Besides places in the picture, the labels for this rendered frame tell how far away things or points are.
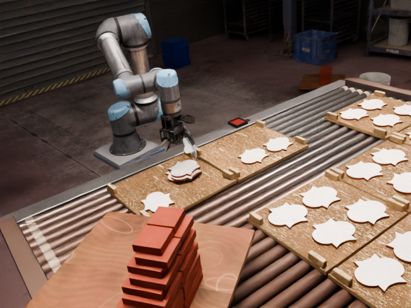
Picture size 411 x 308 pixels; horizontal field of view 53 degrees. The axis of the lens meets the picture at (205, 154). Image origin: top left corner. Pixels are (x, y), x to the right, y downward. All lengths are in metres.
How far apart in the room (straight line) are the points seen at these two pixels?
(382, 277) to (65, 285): 0.86
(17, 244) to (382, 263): 1.17
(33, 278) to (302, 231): 0.86
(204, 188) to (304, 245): 0.49
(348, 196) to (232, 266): 0.61
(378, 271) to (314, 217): 0.30
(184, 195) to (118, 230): 0.38
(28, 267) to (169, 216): 0.64
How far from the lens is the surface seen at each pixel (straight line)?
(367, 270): 1.29
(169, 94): 1.53
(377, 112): 2.27
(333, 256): 1.34
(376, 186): 1.66
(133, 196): 1.68
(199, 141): 2.06
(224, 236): 1.24
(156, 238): 0.91
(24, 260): 1.51
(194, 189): 1.65
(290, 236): 1.39
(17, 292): 2.92
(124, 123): 2.06
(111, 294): 1.14
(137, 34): 1.92
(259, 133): 2.04
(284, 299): 1.23
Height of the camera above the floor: 1.83
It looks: 28 degrees down
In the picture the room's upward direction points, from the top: 7 degrees counter-clockwise
